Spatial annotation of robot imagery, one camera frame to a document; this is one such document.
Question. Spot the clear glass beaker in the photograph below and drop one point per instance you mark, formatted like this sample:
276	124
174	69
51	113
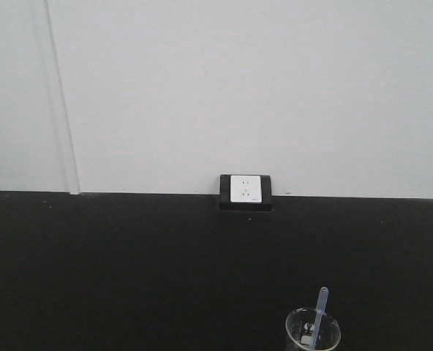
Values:
302	334

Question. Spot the clear plastic pipette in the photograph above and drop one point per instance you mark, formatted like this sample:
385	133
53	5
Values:
320	310

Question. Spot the black socket mounting box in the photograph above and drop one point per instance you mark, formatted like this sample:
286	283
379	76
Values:
226	205

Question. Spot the white wall power socket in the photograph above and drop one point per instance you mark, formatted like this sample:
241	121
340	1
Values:
245	189

